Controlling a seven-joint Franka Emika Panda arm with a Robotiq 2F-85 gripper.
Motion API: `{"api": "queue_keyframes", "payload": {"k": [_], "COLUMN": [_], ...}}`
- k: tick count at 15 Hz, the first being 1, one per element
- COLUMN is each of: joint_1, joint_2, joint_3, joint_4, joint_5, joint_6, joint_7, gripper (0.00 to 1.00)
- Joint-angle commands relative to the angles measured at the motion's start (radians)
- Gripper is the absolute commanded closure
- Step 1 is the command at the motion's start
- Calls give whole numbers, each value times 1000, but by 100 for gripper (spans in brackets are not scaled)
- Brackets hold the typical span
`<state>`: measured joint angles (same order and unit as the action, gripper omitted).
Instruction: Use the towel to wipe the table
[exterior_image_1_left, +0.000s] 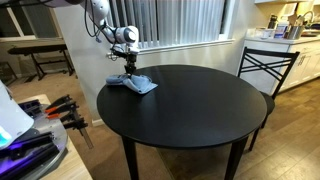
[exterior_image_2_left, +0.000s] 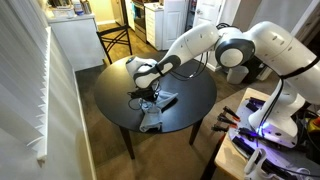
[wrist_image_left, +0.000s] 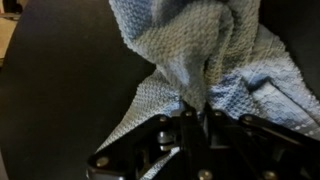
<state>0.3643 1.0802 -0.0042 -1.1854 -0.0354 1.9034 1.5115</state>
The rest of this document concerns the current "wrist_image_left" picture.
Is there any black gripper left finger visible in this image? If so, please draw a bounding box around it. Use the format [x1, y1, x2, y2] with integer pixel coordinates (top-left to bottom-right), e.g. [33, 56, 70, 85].
[85, 105, 216, 180]

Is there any light blue cloth towel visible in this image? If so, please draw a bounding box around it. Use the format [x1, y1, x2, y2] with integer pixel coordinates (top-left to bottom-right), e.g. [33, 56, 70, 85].
[95, 0, 320, 180]

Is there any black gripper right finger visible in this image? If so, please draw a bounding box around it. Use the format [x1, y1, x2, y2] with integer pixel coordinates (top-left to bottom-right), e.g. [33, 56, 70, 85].
[203, 103, 320, 180]

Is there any round black table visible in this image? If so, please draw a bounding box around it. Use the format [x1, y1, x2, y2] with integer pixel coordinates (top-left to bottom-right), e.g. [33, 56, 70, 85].
[0, 0, 320, 180]

